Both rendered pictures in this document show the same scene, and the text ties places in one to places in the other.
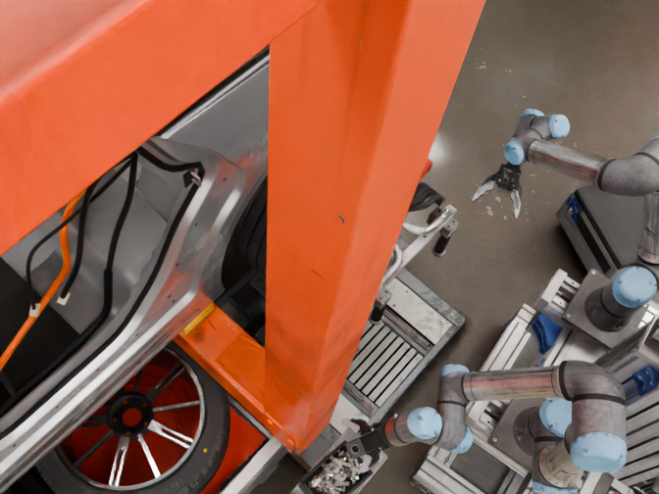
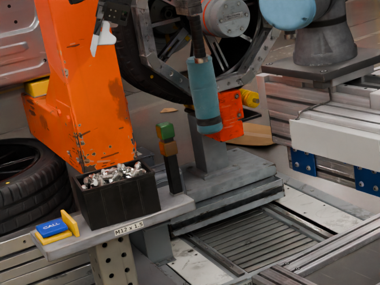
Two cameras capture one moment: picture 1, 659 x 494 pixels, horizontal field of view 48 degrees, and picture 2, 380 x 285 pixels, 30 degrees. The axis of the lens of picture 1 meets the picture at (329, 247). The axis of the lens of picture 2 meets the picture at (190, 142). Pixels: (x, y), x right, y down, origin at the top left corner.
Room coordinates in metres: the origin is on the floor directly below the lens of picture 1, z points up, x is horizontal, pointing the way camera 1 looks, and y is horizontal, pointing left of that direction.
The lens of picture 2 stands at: (-0.97, -1.37, 1.20)
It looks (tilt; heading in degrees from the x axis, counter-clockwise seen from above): 18 degrees down; 34
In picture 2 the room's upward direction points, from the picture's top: 10 degrees counter-clockwise
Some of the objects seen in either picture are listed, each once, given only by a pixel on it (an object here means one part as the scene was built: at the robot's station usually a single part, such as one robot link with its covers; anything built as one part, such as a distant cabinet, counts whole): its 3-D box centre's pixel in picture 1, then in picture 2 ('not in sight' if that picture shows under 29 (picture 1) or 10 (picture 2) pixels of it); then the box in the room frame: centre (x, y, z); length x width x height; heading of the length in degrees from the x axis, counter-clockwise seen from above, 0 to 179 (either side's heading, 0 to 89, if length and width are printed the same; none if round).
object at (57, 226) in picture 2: not in sight; (52, 229); (0.25, -0.06, 0.47); 0.07 x 0.07 x 0.02; 58
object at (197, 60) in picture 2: (378, 310); (197, 37); (0.90, -0.19, 0.83); 0.04 x 0.04 x 0.16
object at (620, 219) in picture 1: (614, 232); not in sight; (1.74, -1.24, 0.17); 0.43 x 0.36 x 0.34; 30
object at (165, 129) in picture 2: not in sight; (165, 130); (0.56, -0.25, 0.64); 0.04 x 0.04 x 0.04; 58
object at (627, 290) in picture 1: (631, 289); not in sight; (1.06, -0.94, 0.98); 0.13 x 0.12 x 0.14; 139
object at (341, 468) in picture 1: (334, 478); (116, 191); (0.41, -0.16, 0.51); 0.20 x 0.14 x 0.13; 141
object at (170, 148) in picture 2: not in sight; (168, 147); (0.56, -0.25, 0.59); 0.04 x 0.04 x 0.04; 58
